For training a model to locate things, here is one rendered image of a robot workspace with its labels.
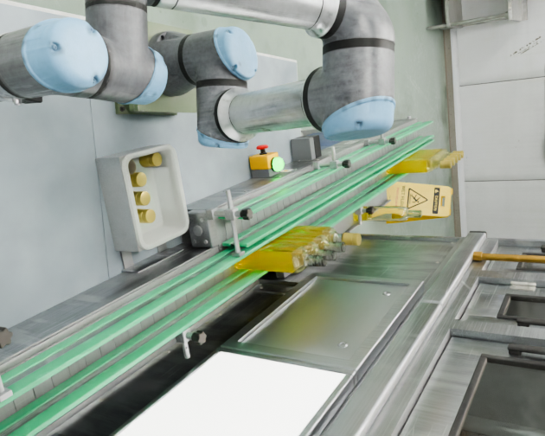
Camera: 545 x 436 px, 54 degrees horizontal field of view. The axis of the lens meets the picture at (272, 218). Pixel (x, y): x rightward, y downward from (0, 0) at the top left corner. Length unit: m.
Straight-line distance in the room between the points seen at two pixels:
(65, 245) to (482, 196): 6.49
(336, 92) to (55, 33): 0.44
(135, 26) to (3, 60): 0.16
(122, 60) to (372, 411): 0.70
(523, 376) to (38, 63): 1.00
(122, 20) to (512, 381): 0.93
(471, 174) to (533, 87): 1.24
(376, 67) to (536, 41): 6.19
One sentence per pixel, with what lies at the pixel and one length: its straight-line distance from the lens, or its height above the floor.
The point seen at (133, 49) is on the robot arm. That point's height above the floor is 1.25.
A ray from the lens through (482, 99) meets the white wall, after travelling 7.14.
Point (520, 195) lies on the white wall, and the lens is 7.28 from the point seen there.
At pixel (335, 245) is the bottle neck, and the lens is 1.43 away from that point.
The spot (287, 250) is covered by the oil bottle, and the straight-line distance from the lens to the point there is 1.36.
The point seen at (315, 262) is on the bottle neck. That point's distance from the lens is 1.34.
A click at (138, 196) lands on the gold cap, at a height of 0.81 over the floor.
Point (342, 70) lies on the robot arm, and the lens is 0.87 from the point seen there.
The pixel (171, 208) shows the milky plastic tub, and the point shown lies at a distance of 1.38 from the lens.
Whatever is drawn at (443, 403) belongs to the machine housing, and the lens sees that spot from 1.10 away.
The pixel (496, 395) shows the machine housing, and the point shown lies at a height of 1.56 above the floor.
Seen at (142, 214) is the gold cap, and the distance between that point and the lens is 1.31.
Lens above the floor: 1.74
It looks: 32 degrees down
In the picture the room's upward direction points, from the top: 91 degrees clockwise
